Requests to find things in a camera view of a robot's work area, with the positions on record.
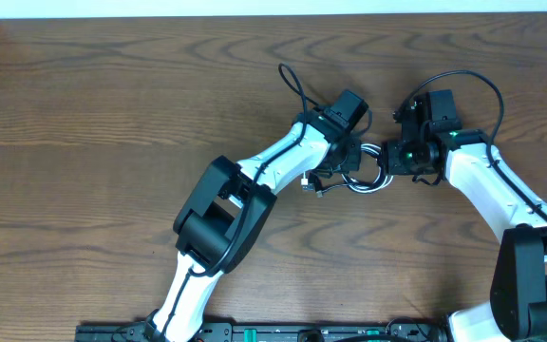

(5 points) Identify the black usb cable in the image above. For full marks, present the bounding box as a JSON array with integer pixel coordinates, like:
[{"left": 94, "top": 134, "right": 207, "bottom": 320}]
[{"left": 307, "top": 142, "right": 391, "bottom": 199}]

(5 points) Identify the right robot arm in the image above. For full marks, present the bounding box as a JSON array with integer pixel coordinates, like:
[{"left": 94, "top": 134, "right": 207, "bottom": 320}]
[{"left": 381, "top": 90, "right": 547, "bottom": 341}]

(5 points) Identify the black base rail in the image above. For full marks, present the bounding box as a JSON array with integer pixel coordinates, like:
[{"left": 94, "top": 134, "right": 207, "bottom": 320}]
[{"left": 74, "top": 318, "right": 455, "bottom": 342}]

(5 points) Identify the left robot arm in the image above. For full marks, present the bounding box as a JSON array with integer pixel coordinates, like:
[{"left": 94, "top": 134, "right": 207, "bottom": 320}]
[{"left": 144, "top": 90, "right": 368, "bottom": 341}]

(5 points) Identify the white usb cable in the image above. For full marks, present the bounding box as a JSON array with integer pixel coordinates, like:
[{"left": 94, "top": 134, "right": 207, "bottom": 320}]
[{"left": 300, "top": 142, "right": 394, "bottom": 194}]

